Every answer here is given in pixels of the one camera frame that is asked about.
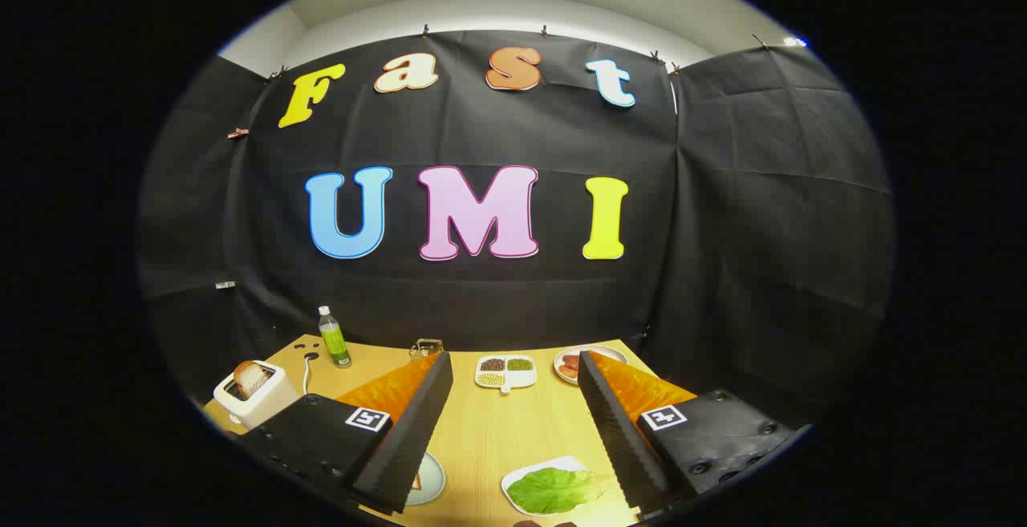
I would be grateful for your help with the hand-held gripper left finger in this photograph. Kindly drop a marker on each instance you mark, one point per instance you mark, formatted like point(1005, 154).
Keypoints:
point(401, 439)

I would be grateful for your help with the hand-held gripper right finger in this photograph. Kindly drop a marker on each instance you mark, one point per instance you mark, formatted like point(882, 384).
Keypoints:
point(618, 431)

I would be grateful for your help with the green lettuce leaf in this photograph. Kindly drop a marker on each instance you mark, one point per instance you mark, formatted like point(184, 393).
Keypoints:
point(554, 491)

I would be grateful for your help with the toasted bread slice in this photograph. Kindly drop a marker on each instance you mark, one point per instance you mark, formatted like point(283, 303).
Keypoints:
point(250, 379)

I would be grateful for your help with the pale green round plate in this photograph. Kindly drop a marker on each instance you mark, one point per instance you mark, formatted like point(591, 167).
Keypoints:
point(433, 479)

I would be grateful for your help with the white square plate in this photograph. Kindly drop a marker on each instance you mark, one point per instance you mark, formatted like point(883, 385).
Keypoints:
point(545, 464)

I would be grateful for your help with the red meat slices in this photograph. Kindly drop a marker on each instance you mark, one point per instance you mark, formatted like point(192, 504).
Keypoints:
point(570, 365)

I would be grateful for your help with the white oval plate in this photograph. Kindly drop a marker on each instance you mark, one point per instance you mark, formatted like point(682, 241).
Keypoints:
point(610, 349)

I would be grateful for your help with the white divided dish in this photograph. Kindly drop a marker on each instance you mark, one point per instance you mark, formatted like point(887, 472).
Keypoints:
point(525, 379)

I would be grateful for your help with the pile of yellow beans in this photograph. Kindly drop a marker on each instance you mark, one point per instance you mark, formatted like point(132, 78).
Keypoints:
point(491, 379)

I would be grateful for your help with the green drink bottle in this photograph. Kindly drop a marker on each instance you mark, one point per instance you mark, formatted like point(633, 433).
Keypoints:
point(334, 342)

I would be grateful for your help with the pile of dark beans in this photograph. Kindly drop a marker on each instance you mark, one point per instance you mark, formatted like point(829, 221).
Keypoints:
point(493, 364)

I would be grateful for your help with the pile of green beans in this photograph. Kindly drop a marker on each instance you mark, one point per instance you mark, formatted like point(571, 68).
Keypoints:
point(520, 364)

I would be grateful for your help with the white toaster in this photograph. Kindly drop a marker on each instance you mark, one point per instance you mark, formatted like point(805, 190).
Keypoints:
point(269, 405)

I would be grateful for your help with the black backdrop cloth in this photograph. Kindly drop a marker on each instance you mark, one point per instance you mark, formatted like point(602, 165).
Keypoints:
point(481, 134)

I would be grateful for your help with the pink cloth clip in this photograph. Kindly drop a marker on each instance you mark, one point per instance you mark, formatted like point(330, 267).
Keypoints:
point(237, 133)

